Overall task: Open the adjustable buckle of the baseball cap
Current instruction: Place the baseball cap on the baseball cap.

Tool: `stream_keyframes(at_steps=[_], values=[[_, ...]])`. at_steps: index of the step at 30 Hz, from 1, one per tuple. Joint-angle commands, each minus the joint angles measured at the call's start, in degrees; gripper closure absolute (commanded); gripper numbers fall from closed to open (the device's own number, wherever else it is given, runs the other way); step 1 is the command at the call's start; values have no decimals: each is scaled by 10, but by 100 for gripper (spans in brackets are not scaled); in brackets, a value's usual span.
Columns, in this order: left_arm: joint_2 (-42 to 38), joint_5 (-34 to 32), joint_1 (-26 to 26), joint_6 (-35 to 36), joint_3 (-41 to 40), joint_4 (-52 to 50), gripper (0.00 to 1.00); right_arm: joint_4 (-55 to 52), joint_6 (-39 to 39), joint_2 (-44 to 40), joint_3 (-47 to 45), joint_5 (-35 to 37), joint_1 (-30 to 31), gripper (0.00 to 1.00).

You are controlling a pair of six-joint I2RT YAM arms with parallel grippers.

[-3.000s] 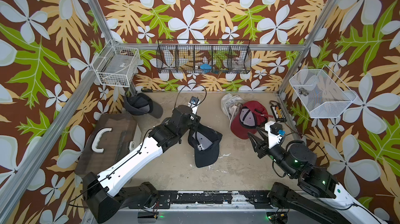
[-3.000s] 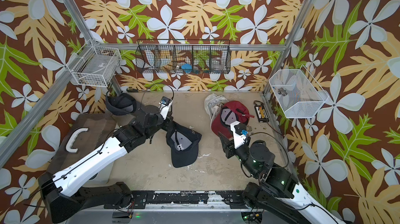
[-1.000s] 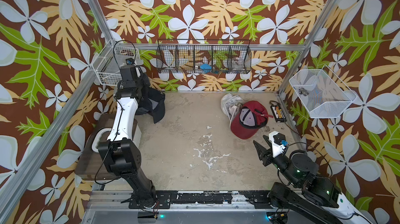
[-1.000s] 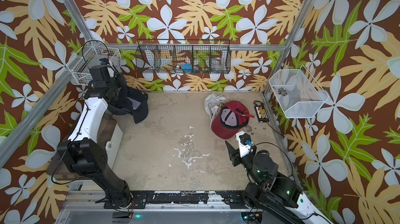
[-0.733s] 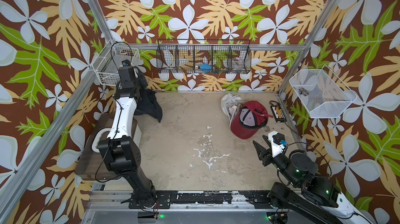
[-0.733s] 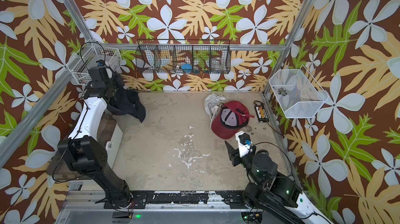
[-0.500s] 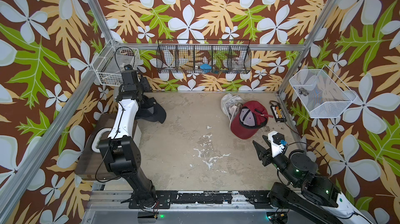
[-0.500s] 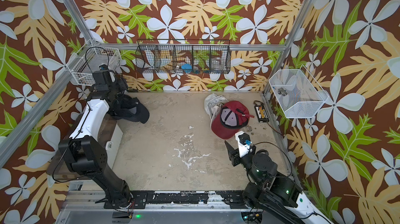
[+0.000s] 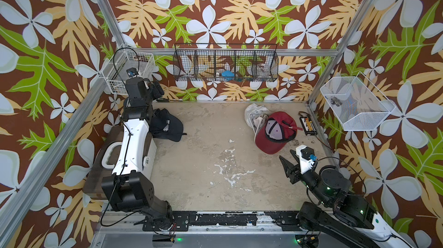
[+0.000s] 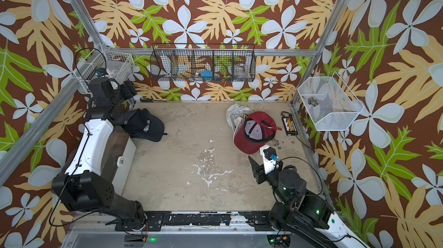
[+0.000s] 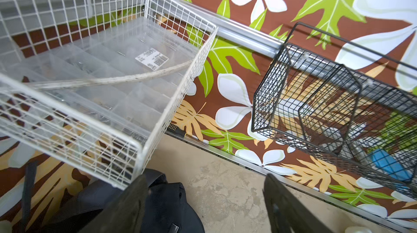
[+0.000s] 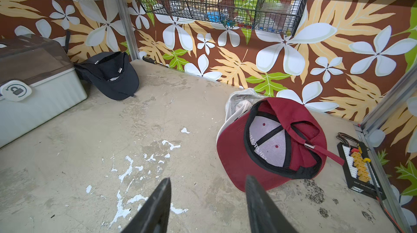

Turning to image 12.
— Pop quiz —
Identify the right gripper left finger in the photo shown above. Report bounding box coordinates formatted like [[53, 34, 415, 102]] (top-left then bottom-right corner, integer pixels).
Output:
[[122, 178, 172, 233]]

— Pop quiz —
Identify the blue object in basket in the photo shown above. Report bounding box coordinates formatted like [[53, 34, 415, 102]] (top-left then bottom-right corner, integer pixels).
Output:
[[207, 11, 226, 23]]

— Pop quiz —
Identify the white baseball cap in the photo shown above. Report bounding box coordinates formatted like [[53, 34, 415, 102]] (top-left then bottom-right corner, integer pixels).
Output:
[[225, 88, 266, 122]]

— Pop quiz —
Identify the brown lidded storage box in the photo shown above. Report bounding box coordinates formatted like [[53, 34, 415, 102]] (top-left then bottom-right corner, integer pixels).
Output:
[[1, 34, 88, 146]]

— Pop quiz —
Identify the grey baseball cap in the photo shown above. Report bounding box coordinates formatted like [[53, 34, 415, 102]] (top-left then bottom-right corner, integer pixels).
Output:
[[74, 51, 140, 101]]

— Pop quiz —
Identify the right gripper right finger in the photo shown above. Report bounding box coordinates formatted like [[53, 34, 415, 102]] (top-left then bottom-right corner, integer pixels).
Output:
[[245, 176, 297, 233]]

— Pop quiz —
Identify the maroon baseball cap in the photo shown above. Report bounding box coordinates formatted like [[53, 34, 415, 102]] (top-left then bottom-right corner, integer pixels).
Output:
[[217, 97, 345, 191]]

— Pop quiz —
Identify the black screwdriver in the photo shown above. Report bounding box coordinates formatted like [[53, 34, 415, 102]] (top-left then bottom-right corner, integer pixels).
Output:
[[142, 56, 169, 68]]

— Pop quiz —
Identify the black orange device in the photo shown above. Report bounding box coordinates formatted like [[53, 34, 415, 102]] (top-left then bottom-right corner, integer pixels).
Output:
[[336, 132, 386, 200]]

